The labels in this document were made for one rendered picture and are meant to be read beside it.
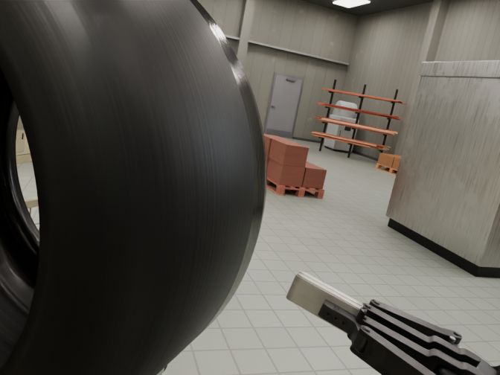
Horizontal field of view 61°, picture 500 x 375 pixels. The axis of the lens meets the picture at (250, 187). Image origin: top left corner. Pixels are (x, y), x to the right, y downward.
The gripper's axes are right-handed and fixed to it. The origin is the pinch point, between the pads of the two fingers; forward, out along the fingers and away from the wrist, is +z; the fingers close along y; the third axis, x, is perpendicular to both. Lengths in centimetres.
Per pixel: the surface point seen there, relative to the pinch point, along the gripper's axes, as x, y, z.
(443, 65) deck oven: -78, -491, 20
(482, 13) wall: -285, -1146, 20
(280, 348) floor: 120, -165, 19
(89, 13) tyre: -18.3, 15.7, 21.8
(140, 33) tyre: -18.2, 13.0, 19.2
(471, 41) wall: -223, -1153, 15
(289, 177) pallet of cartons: 122, -531, 145
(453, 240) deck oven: 83, -431, -66
